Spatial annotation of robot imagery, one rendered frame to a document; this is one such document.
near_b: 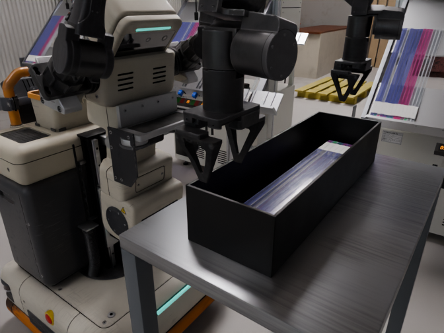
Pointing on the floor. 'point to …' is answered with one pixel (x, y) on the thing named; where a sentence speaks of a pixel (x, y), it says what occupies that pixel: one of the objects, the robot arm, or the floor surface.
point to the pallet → (326, 92)
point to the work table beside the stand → (304, 259)
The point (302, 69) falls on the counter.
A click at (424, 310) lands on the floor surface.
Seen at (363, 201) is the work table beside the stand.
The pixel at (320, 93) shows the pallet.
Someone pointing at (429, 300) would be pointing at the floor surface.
